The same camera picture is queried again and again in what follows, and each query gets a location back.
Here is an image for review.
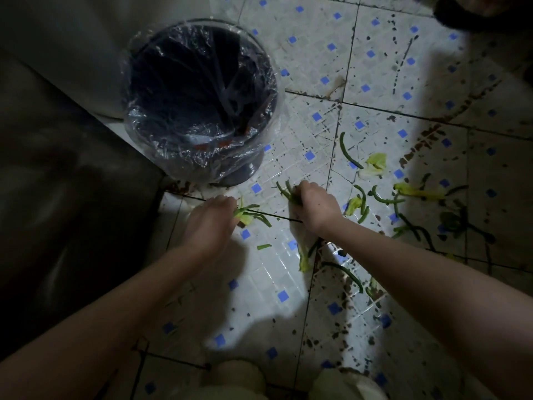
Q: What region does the person's left hand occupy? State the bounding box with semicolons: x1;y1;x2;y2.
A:
183;194;240;259

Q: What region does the person's right hand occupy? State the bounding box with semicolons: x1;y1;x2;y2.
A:
291;180;346;240

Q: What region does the pile of green vegetable scraps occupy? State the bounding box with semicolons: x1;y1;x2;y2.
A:
256;131;496;303

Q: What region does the person's left forearm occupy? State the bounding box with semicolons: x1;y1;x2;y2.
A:
0;245;209;400

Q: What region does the person's right forearm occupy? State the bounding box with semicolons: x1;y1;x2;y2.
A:
324;220;533;400

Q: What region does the clear bin liner bag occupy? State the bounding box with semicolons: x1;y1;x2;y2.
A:
120;18;286;186

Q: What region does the dark trash bin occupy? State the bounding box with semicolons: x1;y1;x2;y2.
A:
124;20;279;188

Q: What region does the dark brown cabinet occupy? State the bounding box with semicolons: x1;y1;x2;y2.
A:
0;45;168;363

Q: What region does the dark slipper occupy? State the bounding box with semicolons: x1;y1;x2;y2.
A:
433;0;533;33

